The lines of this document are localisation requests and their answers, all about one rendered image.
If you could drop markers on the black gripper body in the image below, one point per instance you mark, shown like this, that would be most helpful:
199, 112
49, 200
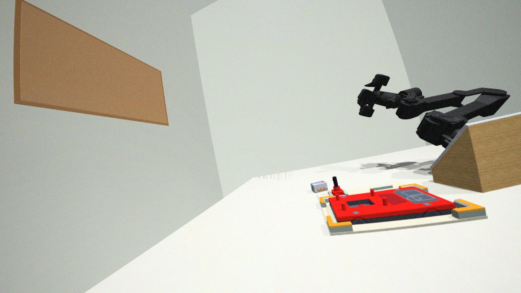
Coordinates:
379, 80

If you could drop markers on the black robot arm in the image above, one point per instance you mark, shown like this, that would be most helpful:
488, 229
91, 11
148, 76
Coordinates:
436, 127

